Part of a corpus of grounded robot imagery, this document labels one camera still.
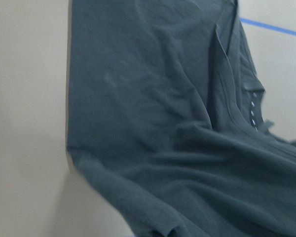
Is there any black graphic t-shirt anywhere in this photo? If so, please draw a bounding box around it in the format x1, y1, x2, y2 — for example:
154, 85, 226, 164
67, 0, 296, 237

